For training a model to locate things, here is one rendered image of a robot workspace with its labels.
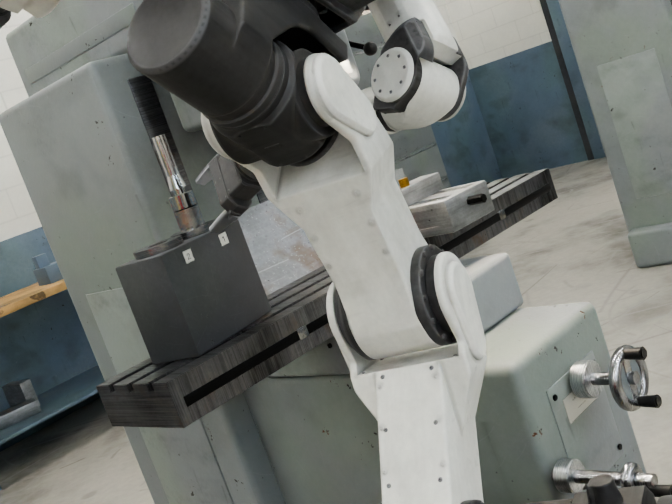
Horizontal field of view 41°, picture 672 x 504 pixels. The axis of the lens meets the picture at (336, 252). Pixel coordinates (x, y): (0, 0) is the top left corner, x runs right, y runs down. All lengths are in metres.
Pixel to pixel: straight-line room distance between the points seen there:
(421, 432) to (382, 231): 0.28
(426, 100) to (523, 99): 8.04
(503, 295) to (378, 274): 0.72
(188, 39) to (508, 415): 0.97
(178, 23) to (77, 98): 1.19
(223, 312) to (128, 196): 0.56
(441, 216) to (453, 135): 7.31
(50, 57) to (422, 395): 1.50
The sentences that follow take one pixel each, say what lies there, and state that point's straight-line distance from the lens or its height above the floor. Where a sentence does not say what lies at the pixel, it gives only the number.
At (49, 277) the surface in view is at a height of 0.92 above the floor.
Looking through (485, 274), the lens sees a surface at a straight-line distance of 1.85.
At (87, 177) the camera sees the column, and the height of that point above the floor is 1.33.
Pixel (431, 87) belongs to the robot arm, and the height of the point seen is 1.27.
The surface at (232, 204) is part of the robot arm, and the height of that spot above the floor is 1.19.
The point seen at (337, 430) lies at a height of 0.64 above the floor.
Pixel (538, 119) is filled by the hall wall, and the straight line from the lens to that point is 9.28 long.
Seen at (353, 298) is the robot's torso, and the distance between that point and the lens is 1.23.
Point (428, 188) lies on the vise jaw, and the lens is 2.00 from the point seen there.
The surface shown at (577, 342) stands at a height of 0.72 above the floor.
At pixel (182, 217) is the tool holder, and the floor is 1.19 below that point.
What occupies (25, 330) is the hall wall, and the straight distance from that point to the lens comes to 6.09.
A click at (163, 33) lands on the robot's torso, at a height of 1.42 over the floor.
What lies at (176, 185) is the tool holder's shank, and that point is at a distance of 1.67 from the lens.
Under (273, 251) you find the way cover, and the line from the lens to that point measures 2.18.
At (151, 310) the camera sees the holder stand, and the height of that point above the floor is 1.06.
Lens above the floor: 1.28
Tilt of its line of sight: 9 degrees down
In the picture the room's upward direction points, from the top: 20 degrees counter-clockwise
